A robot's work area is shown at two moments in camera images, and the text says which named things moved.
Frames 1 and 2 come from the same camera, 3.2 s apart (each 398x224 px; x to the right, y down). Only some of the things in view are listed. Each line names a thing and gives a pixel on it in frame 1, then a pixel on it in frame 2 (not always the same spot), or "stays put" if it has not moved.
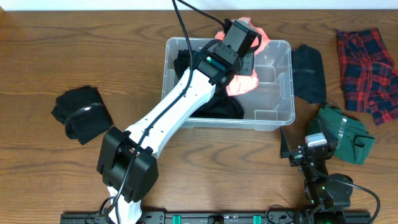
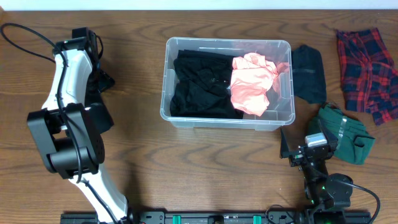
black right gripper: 296,158 stays put
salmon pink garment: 239,85 → 252,78
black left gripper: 247,64 → 104,82
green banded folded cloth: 354,143 stays put
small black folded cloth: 308,74 stays put
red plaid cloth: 369,77 stays put
